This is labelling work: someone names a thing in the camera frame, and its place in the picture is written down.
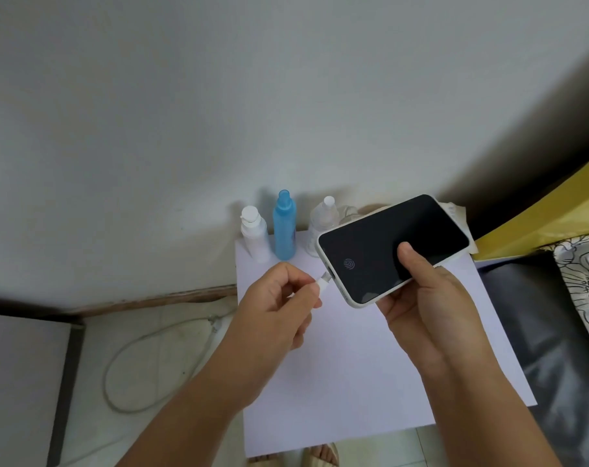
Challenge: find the black smartphone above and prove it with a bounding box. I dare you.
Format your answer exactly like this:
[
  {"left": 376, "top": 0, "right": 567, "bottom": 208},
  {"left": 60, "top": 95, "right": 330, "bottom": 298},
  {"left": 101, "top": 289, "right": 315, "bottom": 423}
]
[{"left": 317, "top": 193, "right": 471, "bottom": 309}]

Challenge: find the blue spray bottle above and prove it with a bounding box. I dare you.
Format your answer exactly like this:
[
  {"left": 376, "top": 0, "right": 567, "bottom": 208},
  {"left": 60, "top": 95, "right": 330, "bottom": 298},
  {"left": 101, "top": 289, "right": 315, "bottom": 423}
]
[{"left": 272, "top": 189, "right": 297, "bottom": 261}]

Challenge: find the beige sandal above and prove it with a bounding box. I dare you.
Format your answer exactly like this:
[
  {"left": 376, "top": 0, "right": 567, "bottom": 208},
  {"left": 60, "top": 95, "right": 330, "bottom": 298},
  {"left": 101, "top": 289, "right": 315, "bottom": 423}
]
[{"left": 248, "top": 442, "right": 341, "bottom": 467}]

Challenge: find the white charging cable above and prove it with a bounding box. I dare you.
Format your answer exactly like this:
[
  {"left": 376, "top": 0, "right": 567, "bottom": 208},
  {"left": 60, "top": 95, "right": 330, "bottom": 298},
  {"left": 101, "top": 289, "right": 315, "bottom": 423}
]
[{"left": 63, "top": 271, "right": 335, "bottom": 462}]

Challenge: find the clear bottle with white cap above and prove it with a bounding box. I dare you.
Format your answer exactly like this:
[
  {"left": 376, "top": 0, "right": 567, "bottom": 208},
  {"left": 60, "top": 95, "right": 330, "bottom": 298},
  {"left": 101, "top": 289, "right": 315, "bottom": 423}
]
[{"left": 305, "top": 196, "right": 342, "bottom": 258}]

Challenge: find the black plastic bag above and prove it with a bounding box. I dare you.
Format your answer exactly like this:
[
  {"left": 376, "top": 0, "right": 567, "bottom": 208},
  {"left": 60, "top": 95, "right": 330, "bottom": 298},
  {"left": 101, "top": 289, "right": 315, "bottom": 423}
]
[{"left": 477, "top": 252, "right": 589, "bottom": 467}]

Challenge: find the person's left forearm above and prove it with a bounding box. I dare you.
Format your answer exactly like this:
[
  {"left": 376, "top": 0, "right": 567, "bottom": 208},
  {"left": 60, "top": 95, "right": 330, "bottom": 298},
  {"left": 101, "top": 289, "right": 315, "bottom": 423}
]
[{"left": 114, "top": 355, "right": 257, "bottom": 467}]

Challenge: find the person's right hand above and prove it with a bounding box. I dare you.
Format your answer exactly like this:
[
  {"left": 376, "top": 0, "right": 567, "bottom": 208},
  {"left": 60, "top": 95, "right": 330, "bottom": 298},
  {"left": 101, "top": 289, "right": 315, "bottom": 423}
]
[{"left": 376, "top": 241, "right": 502, "bottom": 386}]

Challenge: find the person's left hand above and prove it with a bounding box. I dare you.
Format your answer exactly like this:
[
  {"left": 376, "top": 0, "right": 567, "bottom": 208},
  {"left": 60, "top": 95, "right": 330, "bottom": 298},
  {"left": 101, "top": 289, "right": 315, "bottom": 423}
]
[{"left": 215, "top": 262, "right": 323, "bottom": 410}]

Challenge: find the white paper packet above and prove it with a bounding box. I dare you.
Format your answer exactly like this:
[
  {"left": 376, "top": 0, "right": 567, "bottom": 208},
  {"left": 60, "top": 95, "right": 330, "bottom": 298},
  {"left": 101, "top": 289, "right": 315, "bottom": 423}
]
[{"left": 363, "top": 201, "right": 478, "bottom": 254}]

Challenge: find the white pump bottle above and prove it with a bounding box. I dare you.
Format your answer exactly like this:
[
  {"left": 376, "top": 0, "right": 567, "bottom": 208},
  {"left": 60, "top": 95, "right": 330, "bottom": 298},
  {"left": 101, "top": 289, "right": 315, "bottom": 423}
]
[{"left": 239, "top": 205, "right": 272, "bottom": 264}]

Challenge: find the person's right forearm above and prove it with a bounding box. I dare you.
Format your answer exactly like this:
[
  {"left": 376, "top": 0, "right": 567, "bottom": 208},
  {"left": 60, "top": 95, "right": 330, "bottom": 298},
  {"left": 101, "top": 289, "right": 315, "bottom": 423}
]
[{"left": 430, "top": 361, "right": 565, "bottom": 467}]

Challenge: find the yellow bag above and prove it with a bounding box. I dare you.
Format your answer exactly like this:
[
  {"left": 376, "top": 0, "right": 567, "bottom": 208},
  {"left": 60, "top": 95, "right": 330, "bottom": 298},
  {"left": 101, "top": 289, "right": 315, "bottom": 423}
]
[{"left": 472, "top": 148, "right": 589, "bottom": 262}]

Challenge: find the black and white floral cloth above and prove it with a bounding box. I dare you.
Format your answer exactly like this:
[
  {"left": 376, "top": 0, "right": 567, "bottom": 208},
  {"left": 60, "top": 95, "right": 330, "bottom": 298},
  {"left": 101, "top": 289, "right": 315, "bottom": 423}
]
[{"left": 541, "top": 233, "right": 589, "bottom": 361}]

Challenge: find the grey cabinet with black frame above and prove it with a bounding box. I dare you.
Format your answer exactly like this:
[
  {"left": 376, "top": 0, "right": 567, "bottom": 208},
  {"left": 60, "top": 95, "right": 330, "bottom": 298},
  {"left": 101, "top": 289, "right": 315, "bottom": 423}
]
[{"left": 0, "top": 296, "right": 87, "bottom": 467}]

